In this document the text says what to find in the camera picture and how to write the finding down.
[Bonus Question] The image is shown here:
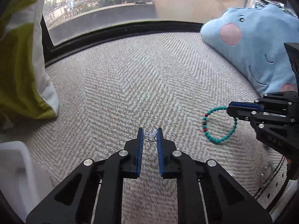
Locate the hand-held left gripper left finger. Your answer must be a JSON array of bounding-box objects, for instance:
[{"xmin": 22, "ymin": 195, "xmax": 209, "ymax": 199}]
[{"xmin": 26, "ymin": 127, "xmax": 144, "ymax": 224}]

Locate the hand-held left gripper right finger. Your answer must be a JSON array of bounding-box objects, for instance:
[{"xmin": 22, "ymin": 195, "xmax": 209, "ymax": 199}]
[{"xmin": 156, "ymin": 127, "xmax": 273, "ymax": 224}]

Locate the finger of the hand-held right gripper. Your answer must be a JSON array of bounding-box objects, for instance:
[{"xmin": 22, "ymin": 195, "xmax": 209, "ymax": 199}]
[
  {"xmin": 229, "ymin": 91, "xmax": 299, "ymax": 117},
  {"xmin": 227, "ymin": 108, "xmax": 295, "ymax": 125}
]

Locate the small clear crystal jewelry piece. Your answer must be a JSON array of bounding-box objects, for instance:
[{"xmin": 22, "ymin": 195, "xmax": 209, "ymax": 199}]
[{"xmin": 143, "ymin": 129, "xmax": 158, "ymax": 143}]

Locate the turquoise bead bracelet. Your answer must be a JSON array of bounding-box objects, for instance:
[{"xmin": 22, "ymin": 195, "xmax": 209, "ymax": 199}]
[{"xmin": 202, "ymin": 106, "xmax": 238, "ymax": 144}]

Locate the clear plastic bag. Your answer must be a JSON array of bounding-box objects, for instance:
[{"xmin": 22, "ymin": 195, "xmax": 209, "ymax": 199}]
[{"xmin": 258, "ymin": 160, "xmax": 277, "ymax": 185}]

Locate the blue plush face pillow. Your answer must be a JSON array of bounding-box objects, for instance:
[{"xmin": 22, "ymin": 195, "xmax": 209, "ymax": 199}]
[{"xmin": 200, "ymin": 3, "xmax": 299, "ymax": 97}]

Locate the herringbone woven mat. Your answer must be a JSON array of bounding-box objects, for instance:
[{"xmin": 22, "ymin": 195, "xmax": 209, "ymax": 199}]
[{"xmin": 2, "ymin": 32, "xmax": 289, "ymax": 224}]

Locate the white plastic container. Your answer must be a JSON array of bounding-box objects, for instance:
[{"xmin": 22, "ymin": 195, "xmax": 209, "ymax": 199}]
[{"xmin": 0, "ymin": 141, "xmax": 55, "ymax": 223}]

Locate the black window frame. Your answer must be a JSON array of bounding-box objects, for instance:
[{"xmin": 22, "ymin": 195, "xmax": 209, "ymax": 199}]
[{"xmin": 40, "ymin": 12, "xmax": 204, "ymax": 67}]

